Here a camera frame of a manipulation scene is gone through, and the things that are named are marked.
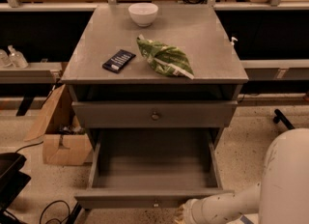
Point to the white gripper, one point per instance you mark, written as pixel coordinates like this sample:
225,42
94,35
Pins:
192,209

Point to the grey drawer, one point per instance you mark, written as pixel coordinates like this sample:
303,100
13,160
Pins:
157,113
151,168

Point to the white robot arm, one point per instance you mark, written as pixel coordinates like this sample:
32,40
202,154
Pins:
280,197

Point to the grey drawer cabinet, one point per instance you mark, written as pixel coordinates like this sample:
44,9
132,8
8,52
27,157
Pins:
194,29

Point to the grey top drawer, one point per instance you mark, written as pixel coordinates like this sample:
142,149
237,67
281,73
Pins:
157,113

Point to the blue floor tape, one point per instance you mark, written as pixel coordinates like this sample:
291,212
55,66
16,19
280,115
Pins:
245,220

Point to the open cardboard box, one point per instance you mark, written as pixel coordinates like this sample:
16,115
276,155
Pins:
64,142

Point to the black equipment leg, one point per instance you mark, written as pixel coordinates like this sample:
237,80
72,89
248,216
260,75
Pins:
280,117

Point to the green chip bag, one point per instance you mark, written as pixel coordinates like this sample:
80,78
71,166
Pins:
165,59

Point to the black chair base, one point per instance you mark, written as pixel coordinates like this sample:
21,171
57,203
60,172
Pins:
12,181

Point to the white pump bottle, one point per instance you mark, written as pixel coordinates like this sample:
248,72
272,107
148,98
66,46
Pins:
234,40

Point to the white ceramic bowl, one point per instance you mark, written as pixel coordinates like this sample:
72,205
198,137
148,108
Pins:
143,14

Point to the clear sanitizer bottle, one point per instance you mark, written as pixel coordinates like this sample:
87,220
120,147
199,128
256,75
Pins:
17,58

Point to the clear plastic bottle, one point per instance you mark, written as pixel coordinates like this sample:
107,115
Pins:
4,59

